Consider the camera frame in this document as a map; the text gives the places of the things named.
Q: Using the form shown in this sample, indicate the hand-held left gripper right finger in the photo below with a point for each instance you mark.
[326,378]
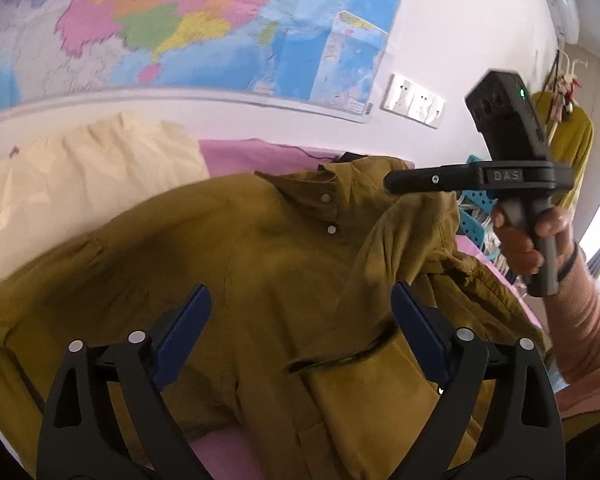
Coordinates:
[415,325]

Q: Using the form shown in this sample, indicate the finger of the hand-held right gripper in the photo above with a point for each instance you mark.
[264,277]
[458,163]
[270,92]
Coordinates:
[430,179]

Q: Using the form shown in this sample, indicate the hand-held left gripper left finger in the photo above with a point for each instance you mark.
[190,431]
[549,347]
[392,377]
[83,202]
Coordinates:
[190,325]

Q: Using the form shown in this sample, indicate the olive green jacket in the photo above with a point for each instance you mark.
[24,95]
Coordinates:
[260,260]

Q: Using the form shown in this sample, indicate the person's right forearm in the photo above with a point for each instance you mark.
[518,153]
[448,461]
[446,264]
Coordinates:
[587,320]

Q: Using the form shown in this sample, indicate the clothes hangers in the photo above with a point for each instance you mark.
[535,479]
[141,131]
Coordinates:
[565,85]

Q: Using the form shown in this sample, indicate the person's right hand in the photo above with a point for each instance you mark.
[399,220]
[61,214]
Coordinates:
[517,255]

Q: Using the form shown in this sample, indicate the blue perforated basket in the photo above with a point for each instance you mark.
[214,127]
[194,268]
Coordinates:
[472,230]

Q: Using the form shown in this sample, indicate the hanging olive garment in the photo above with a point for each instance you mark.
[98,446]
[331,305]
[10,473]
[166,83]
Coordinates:
[577,145]

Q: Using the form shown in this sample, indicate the dark cloth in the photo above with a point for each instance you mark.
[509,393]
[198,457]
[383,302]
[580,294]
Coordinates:
[350,157]

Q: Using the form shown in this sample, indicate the white air conditioner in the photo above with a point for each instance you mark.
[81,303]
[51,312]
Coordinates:
[562,0]

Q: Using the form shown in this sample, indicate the black wristband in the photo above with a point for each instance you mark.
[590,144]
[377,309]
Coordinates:
[572,260]

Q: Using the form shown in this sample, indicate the pink printed bed sheet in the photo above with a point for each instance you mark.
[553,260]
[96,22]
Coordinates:
[240,155]

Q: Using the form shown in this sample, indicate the cream pillow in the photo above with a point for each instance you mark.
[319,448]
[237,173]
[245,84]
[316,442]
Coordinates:
[80,170]

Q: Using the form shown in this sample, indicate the white wall socket plate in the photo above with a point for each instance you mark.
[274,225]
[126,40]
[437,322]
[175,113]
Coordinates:
[414,100]

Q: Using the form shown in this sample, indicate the colourful wall map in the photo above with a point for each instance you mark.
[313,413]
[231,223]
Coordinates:
[180,20]

